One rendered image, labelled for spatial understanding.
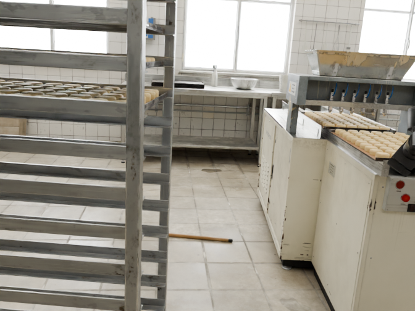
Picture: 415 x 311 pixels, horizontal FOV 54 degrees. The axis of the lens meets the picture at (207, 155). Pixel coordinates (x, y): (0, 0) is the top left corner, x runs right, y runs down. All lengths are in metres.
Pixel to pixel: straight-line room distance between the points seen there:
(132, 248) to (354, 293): 1.25
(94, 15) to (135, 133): 0.24
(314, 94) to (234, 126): 3.12
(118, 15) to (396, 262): 1.50
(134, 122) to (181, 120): 4.55
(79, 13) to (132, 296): 0.60
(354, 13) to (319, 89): 3.48
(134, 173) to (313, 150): 1.65
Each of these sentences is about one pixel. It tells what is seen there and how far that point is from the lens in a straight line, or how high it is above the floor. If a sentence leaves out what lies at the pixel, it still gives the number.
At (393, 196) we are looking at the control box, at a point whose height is 0.76.
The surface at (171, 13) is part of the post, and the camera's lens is 1.25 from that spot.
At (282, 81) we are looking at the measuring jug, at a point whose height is 1.01.
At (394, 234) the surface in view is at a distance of 1.85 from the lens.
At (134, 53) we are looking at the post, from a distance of 0.80.
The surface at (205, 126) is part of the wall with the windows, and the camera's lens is 5.39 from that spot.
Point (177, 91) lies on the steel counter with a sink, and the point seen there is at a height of 0.85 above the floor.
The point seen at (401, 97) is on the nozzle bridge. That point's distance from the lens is 2.56.
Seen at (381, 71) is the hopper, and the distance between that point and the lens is 2.48.
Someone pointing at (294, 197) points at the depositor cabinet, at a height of 0.49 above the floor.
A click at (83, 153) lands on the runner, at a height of 1.04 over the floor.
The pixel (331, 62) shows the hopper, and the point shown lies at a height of 1.26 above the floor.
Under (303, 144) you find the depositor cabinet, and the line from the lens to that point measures 2.34.
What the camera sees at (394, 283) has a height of 0.37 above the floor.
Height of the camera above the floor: 1.26
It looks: 14 degrees down
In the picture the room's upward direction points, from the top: 3 degrees clockwise
